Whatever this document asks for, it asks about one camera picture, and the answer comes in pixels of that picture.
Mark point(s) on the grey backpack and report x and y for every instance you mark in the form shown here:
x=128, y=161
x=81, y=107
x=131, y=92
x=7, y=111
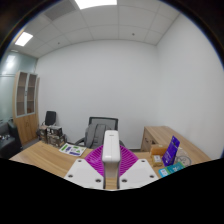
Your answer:
x=95, y=135

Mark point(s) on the black sofa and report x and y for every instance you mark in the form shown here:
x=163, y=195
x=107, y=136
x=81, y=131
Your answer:
x=8, y=143

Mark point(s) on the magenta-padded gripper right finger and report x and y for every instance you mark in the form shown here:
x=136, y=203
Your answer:
x=141, y=171

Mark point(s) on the ceiling light panel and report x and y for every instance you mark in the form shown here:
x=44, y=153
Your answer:
x=95, y=3
x=23, y=39

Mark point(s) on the small black chair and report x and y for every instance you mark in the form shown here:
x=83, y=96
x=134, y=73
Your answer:
x=50, y=118

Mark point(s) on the white and green leaflet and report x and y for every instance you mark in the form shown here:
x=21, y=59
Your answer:
x=72, y=149

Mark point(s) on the white charger block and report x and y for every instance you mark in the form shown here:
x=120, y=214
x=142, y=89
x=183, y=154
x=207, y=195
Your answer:
x=111, y=150

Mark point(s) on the clear plastic bag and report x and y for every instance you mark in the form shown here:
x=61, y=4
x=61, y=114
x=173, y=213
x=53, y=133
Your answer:
x=184, y=158

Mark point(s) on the wooden glass-door cabinet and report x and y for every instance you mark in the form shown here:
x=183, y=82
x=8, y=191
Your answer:
x=26, y=123

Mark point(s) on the ceiling air vent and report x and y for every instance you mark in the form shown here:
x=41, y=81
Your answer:
x=60, y=9

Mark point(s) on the black mesh office chair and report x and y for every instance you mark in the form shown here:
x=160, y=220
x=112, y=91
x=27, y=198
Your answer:
x=111, y=122

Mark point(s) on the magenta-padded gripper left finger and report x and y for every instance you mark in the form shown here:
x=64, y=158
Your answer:
x=81, y=171

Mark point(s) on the purple standing pouch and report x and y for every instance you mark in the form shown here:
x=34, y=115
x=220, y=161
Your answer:
x=171, y=151

